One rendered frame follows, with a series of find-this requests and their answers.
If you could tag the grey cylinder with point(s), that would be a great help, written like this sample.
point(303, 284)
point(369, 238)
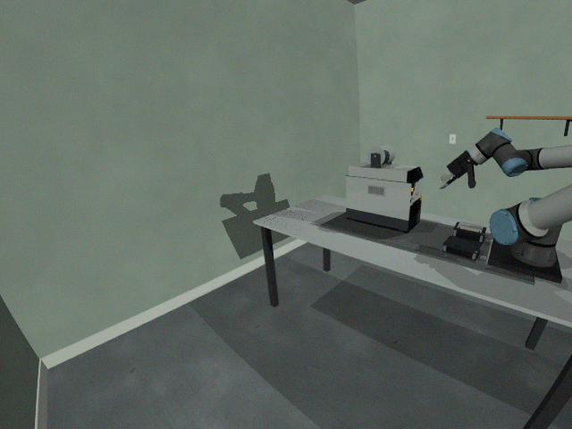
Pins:
point(387, 153)

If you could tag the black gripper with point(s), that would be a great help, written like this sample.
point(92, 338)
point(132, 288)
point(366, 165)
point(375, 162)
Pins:
point(458, 167)

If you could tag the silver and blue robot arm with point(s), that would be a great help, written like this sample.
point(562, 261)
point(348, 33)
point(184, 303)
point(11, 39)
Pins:
point(530, 218)

